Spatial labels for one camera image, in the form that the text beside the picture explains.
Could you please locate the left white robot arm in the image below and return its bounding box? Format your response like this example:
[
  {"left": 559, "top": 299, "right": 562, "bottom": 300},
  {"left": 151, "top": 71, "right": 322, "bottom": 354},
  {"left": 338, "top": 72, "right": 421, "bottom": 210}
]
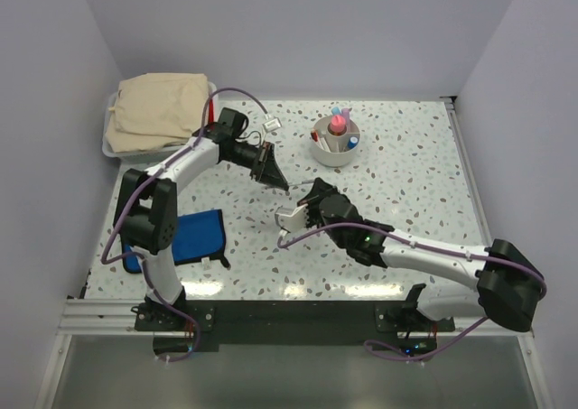
[{"left": 109, "top": 108, "right": 289, "bottom": 330}]

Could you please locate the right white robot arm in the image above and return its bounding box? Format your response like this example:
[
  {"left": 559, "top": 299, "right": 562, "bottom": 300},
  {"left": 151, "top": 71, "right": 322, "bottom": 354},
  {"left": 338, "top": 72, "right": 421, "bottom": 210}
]
[{"left": 298, "top": 178, "right": 546, "bottom": 332}]

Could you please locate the round white divided organizer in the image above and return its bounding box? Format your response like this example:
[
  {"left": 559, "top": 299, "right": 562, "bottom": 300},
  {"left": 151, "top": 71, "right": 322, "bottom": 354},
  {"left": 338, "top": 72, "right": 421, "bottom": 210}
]
[{"left": 309, "top": 116, "right": 361, "bottom": 168}]

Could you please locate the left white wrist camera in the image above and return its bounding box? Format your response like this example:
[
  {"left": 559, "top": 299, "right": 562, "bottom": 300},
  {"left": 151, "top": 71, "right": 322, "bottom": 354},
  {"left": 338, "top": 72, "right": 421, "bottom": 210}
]
[{"left": 262, "top": 117, "right": 282, "bottom": 134}]

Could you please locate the aluminium frame rail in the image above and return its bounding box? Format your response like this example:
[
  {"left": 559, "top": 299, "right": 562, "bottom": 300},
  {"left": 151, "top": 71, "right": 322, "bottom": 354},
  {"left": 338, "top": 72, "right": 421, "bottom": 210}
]
[{"left": 57, "top": 296, "right": 535, "bottom": 337}]

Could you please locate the pink cap clear tube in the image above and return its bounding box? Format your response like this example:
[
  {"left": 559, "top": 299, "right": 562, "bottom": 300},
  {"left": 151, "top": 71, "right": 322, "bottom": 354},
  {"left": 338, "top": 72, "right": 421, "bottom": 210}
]
[{"left": 328, "top": 115, "right": 347, "bottom": 136}]

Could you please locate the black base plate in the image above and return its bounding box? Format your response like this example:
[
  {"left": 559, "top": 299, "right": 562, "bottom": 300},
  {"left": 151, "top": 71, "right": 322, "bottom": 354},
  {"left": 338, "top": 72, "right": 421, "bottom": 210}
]
[{"left": 131, "top": 301, "right": 455, "bottom": 355}]

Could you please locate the blue cylindrical stamp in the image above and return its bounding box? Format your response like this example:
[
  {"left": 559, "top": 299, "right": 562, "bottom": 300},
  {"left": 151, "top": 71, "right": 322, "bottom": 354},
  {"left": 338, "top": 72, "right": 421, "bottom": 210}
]
[{"left": 347, "top": 135, "right": 359, "bottom": 151}]

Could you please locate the thin metal craft knife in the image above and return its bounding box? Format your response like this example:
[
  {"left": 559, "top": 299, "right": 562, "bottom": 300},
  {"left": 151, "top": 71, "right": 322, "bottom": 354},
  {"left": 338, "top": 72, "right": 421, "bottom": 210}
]
[{"left": 289, "top": 179, "right": 314, "bottom": 187}]

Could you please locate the blue fabric pouch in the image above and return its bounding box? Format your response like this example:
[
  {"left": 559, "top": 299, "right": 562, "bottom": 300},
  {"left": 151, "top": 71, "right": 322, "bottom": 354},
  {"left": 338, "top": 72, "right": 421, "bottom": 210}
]
[{"left": 120, "top": 208, "right": 231, "bottom": 275}]

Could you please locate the beige folded cloth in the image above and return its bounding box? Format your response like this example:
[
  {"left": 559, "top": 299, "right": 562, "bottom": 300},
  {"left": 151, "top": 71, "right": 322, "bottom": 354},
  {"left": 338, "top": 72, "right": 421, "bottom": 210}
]
[{"left": 105, "top": 72, "right": 210, "bottom": 153}]

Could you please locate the pink purple highlighter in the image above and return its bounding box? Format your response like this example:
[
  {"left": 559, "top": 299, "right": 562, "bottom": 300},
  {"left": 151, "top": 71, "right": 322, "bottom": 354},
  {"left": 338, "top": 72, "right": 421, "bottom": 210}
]
[{"left": 341, "top": 108, "right": 351, "bottom": 123}]

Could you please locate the white plastic basket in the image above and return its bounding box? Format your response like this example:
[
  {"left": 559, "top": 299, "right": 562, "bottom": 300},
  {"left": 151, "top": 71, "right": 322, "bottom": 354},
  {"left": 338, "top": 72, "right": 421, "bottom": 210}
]
[{"left": 101, "top": 81, "right": 222, "bottom": 165}]

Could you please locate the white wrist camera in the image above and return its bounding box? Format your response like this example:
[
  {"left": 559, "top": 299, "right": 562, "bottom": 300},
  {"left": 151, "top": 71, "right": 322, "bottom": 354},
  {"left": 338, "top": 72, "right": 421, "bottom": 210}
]
[
  {"left": 262, "top": 117, "right": 282, "bottom": 134},
  {"left": 275, "top": 205, "right": 311, "bottom": 237}
]

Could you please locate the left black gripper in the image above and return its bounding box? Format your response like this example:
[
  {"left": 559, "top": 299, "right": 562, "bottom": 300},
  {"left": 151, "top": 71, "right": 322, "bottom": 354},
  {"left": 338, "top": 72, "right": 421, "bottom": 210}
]
[{"left": 226, "top": 141, "right": 290, "bottom": 191}]

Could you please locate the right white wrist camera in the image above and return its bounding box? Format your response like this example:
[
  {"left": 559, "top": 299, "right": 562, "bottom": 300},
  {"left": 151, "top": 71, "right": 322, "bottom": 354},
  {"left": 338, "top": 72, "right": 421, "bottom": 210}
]
[{"left": 275, "top": 205, "right": 311, "bottom": 237}]

